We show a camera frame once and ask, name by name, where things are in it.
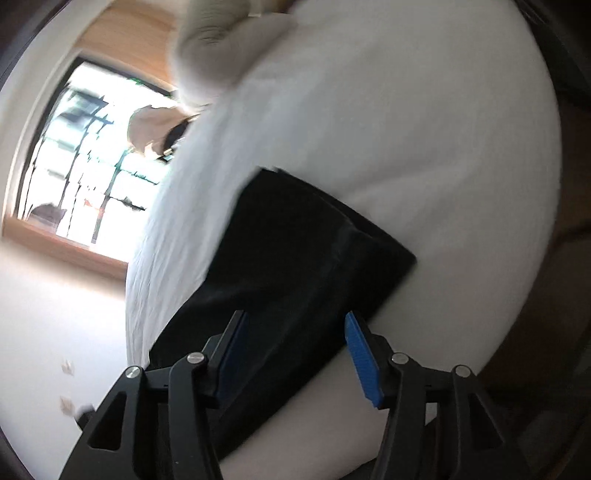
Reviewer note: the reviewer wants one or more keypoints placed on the orange curtain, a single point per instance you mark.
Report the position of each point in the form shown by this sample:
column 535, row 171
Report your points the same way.
column 129, row 37
column 69, row 251

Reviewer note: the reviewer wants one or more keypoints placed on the glass balcony door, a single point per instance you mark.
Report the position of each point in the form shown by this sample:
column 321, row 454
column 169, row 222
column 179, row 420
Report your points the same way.
column 69, row 161

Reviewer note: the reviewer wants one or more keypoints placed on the white bed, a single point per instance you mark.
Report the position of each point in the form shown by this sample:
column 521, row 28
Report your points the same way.
column 415, row 138

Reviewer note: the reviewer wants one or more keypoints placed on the black pants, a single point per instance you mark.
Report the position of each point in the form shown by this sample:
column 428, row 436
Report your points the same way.
column 300, row 258

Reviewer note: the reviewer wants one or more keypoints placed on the rolled white duvet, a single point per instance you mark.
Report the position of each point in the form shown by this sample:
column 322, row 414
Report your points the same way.
column 207, row 60

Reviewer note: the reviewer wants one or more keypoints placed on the white wall socket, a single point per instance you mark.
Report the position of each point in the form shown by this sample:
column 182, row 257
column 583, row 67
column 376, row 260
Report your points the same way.
column 66, row 404
column 68, row 367

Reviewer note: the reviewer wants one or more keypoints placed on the dark chair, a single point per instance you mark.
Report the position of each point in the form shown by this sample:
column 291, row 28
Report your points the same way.
column 175, row 134

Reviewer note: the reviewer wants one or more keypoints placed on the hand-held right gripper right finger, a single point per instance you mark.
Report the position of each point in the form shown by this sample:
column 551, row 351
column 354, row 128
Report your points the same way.
column 364, row 364

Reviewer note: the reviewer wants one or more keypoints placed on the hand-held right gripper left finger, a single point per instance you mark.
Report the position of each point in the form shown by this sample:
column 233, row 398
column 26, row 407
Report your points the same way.
column 233, row 360

